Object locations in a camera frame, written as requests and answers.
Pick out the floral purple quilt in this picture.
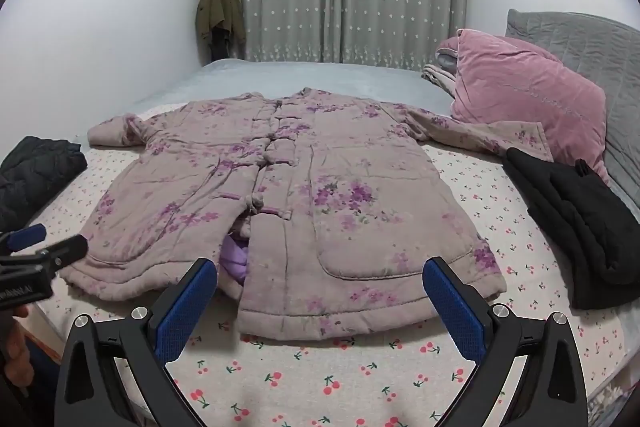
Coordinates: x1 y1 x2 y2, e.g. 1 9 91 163
59 88 555 342

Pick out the black quilted jacket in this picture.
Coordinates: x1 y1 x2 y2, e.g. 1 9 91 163
0 136 88 233

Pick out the folded mauve grey quilt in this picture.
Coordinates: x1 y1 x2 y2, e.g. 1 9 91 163
434 34 460 75

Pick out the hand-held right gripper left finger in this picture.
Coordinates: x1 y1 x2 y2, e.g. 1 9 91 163
54 258 219 427

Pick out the dark hanging garment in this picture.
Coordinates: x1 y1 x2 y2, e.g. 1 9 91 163
209 24 232 62

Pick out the cherry print bed sheet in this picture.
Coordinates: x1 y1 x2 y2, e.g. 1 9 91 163
10 107 626 427

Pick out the pink velvet pillow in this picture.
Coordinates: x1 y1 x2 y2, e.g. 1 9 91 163
447 28 609 180

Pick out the folded beige blanket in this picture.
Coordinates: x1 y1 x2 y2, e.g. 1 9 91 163
421 63 457 98

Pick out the olive green hanging coat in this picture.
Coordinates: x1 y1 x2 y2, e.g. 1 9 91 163
196 0 247 58

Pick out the grey bed cover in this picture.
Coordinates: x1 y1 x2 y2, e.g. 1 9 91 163
117 58 453 120

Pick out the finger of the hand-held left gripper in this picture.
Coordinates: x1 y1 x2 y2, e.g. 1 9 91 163
0 223 47 255
0 234 89 280

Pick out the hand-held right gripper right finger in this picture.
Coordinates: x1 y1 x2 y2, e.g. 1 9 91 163
422 257 588 427

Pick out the black folded garment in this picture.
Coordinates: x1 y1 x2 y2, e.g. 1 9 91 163
502 148 640 310

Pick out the person's left hand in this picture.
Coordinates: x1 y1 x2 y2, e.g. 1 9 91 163
0 304 33 393

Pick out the grey quilted headboard cushion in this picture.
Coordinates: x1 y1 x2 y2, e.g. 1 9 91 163
505 9 640 208

